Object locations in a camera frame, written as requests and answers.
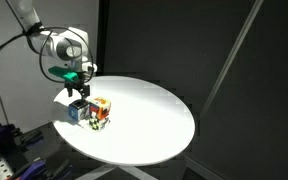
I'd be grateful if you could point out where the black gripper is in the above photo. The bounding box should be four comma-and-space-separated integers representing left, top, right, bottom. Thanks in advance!
64, 79, 92, 102

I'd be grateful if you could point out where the blue soft toy block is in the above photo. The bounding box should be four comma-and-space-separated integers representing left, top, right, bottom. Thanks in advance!
68, 99, 91, 122

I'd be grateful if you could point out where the orange multicolour soft toy block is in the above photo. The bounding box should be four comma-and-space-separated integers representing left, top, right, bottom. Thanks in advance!
88, 96, 113, 121

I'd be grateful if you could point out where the green white black cube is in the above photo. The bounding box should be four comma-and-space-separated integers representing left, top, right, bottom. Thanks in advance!
88, 114, 111, 132

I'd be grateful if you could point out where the black clamp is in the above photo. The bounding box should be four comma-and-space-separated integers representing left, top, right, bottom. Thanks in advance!
19, 128, 45, 148

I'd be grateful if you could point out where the white table leg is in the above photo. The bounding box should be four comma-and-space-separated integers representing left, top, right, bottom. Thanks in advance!
75, 163, 159, 180

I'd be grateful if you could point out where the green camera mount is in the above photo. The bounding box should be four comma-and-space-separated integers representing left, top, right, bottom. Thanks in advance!
47, 65, 79, 84

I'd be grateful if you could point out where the diagonal silver wall rail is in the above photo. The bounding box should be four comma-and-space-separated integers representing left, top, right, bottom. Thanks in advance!
198, 0, 265, 121

